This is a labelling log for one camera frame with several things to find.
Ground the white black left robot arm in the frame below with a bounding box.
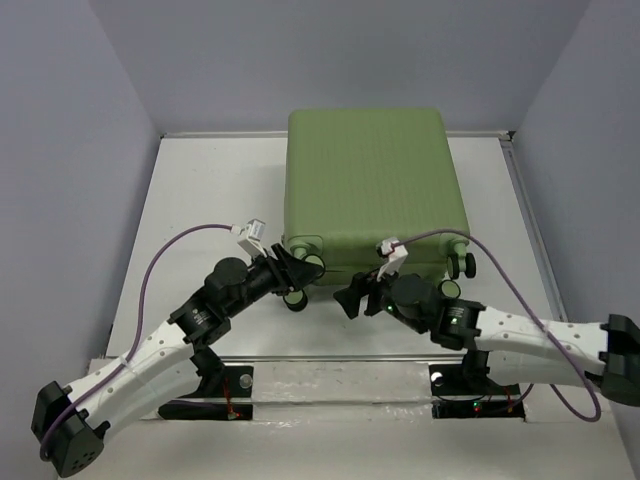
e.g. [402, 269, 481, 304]
[31, 244, 324, 478]

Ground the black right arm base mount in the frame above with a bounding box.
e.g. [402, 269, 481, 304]
[429, 351, 526, 420]

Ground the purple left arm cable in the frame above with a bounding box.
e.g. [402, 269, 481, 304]
[39, 223, 241, 461]

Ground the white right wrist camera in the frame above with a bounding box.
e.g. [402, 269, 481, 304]
[376, 237, 408, 282]

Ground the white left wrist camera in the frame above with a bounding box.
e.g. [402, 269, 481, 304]
[231, 218, 267, 259]

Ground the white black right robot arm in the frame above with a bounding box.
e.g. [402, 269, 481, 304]
[333, 273, 639, 407]

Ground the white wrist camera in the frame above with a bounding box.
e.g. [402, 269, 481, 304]
[231, 218, 267, 259]
[376, 237, 408, 282]

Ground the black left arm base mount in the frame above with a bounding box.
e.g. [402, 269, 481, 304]
[157, 349, 254, 421]

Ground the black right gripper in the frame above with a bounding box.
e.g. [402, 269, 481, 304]
[332, 259, 426, 335]

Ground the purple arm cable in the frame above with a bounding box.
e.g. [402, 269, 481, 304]
[39, 223, 241, 461]
[394, 228, 601, 424]

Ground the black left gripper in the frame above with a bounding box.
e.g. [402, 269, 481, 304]
[225, 244, 323, 318]

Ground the green hard-shell suitcase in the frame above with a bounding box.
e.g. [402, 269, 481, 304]
[282, 107, 477, 290]

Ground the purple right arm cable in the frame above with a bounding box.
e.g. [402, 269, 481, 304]
[394, 228, 601, 424]

